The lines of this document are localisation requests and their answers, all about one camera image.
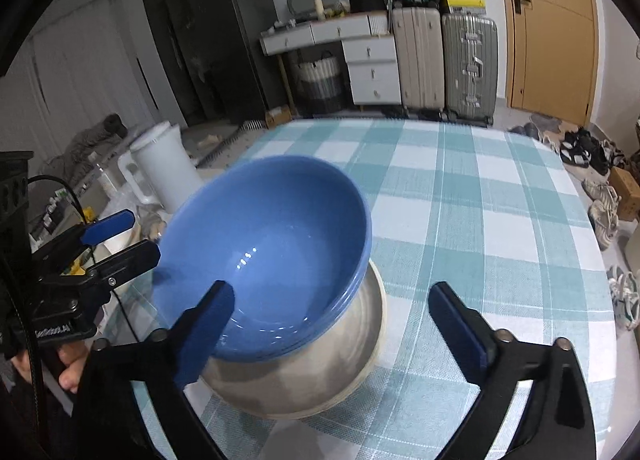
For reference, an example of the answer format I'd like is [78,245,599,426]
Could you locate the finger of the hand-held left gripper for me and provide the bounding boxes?
[31,209,137,261]
[84,239,162,289]

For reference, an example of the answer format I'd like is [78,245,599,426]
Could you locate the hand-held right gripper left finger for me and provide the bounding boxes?
[75,280,236,460]

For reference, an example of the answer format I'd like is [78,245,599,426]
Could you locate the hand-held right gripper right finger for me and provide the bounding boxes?
[428,281,598,460]

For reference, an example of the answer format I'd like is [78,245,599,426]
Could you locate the blue bowl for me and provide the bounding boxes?
[151,155,373,356]
[217,265,373,358]
[215,280,371,362]

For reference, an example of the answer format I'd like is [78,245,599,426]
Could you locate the cream plate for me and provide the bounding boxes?
[200,260,392,422]

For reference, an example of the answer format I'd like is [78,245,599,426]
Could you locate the person's left hand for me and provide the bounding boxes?
[11,337,97,395]

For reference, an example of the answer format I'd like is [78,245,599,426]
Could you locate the white electric kettle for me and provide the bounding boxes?
[117,122,206,215]

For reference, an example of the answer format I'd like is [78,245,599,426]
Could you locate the grey cloth pile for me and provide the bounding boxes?
[52,112,129,177]

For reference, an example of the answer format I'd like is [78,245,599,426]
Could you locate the teal checked tablecloth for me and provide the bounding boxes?
[132,117,618,460]

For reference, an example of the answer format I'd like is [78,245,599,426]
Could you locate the dark tall cabinet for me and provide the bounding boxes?
[136,0,201,127]

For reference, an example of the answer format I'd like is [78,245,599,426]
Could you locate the small cardboard box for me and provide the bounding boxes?
[264,107,294,130]

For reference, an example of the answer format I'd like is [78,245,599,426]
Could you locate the scattered sandals and slippers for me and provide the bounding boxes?
[509,112,640,331]

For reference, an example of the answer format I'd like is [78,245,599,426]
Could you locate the dark grey refrigerator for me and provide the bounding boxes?
[187,0,292,127]

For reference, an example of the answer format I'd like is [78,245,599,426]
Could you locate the brown cardboard box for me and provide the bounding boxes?
[607,166,640,223]

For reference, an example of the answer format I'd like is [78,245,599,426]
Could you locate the woven laundry basket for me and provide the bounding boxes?
[295,52,346,113]

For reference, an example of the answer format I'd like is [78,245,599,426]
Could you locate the silver suitcase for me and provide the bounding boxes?
[441,12,500,124]

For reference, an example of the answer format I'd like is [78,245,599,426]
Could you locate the beige suitcase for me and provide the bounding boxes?
[390,2,447,114]

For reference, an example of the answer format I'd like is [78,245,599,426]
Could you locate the white desk with drawers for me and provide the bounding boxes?
[260,10,404,117]

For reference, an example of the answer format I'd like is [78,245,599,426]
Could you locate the wooden door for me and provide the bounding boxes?
[492,0,599,117]

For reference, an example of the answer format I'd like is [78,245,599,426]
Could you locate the black cable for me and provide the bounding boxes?
[27,175,147,343]

